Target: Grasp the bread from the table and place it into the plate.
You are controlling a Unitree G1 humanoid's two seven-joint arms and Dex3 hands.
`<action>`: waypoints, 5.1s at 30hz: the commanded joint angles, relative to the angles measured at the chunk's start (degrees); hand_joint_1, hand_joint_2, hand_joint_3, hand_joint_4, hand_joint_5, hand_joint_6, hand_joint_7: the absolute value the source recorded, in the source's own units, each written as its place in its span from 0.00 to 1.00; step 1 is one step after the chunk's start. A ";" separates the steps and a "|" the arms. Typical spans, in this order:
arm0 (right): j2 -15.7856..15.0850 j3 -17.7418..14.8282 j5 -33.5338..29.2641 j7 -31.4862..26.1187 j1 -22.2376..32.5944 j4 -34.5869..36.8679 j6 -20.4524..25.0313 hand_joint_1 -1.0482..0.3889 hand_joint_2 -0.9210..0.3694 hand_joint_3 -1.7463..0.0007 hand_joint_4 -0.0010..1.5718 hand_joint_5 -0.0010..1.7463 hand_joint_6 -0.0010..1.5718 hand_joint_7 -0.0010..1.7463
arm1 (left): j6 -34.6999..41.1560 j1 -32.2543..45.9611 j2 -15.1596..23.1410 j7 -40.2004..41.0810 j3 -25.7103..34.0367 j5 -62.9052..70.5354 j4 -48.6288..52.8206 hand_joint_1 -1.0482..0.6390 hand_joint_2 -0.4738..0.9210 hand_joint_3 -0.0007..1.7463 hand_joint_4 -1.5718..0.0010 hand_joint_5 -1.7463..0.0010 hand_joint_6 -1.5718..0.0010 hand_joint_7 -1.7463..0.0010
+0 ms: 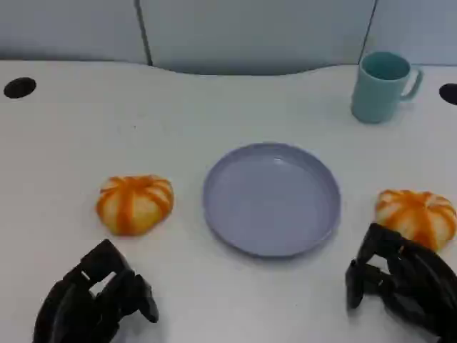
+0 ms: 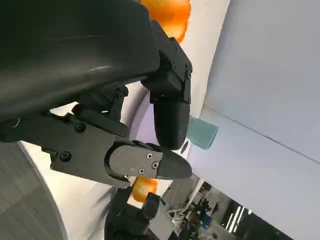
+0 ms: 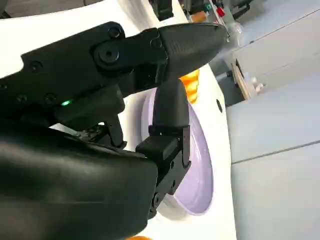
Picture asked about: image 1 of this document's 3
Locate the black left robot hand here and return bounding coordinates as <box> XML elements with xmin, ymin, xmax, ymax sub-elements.
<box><xmin>31</xmin><ymin>238</ymin><xmax>161</xmax><ymax>343</ymax></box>

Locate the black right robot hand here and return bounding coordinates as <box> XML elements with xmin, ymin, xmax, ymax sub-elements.
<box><xmin>344</xmin><ymin>222</ymin><xmax>457</xmax><ymax>343</ymax></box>

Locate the lilac plate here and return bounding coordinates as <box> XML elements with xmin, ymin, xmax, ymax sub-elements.
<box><xmin>201</xmin><ymin>141</ymin><xmax>342</xmax><ymax>260</ymax></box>

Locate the pale green mug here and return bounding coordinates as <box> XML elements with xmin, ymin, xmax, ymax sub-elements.
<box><xmin>351</xmin><ymin>51</ymin><xmax>425</xmax><ymax>125</ymax></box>

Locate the grey partition panel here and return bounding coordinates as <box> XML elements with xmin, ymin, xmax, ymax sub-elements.
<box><xmin>137</xmin><ymin>0</ymin><xmax>378</xmax><ymax>76</ymax></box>
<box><xmin>0</xmin><ymin>0</ymin><xmax>149</xmax><ymax>65</ymax></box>
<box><xmin>358</xmin><ymin>0</ymin><xmax>457</xmax><ymax>67</ymax></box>

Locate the black table cable hole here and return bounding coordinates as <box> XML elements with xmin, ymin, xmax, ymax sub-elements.
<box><xmin>3</xmin><ymin>76</ymin><xmax>37</xmax><ymax>100</ymax></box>
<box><xmin>438</xmin><ymin>83</ymin><xmax>457</xmax><ymax>106</ymax></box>

